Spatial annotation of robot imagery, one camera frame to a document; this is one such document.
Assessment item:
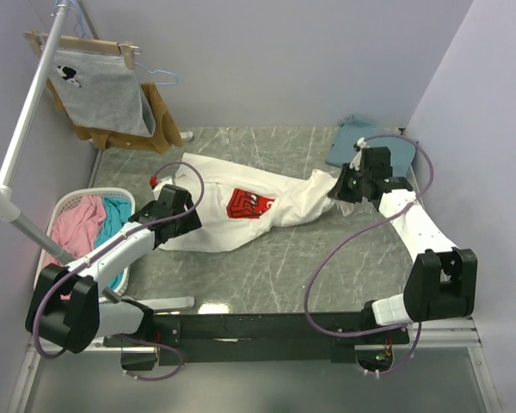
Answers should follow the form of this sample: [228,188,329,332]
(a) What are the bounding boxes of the white coca-cola t-shirt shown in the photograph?
[160,152,353,253]

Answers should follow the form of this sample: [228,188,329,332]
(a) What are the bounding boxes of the black base beam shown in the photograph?
[102,311,414,371]

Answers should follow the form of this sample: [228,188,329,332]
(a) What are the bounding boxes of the teal garment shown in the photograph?
[92,196,134,290]

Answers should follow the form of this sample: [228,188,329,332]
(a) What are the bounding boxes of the blue wire hanger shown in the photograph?
[55,0,180,87]

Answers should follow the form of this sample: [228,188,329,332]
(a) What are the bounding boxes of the white laundry basket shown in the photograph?
[33,185,138,307]

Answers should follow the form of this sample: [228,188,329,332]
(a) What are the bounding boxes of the folded blue t-shirt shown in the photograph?
[326,115,416,176]

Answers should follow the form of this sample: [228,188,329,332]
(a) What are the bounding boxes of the grey panda t-shirt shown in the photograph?
[49,50,156,138]

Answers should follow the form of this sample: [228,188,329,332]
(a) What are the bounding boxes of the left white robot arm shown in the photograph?
[26,185,202,358]

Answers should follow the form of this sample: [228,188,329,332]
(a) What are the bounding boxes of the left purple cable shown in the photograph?
[32,162,206,382]

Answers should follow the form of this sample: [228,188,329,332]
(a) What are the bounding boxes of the aluminium rail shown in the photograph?
[42,318,482,353]

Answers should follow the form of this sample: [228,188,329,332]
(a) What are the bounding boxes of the wooden clip hanger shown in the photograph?
[24,31,141,70]

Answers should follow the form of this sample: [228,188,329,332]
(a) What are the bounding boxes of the white clothes rack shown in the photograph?
[0,0,197,311]

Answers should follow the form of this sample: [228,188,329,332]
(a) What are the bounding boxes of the purple cable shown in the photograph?
[32,162,206,382]
[304,133,435,376]

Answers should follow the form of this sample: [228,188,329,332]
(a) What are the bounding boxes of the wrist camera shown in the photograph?
[149,176,175,191]
[350,137,368,171]

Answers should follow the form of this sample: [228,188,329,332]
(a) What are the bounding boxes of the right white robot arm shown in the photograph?
[329,147,477,343]

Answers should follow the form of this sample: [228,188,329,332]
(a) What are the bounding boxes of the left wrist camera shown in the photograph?
[149,176,175,191]

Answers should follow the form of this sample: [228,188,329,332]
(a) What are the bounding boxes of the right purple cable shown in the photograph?
[304,133,435,376]

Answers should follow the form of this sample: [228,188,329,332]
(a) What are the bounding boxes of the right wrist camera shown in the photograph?
[350,137,368,171]

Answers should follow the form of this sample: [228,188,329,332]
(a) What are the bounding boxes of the pink garment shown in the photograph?
[39,195,108,300]

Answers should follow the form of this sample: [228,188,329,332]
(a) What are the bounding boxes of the brown garment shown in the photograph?
[46,77,183,153]

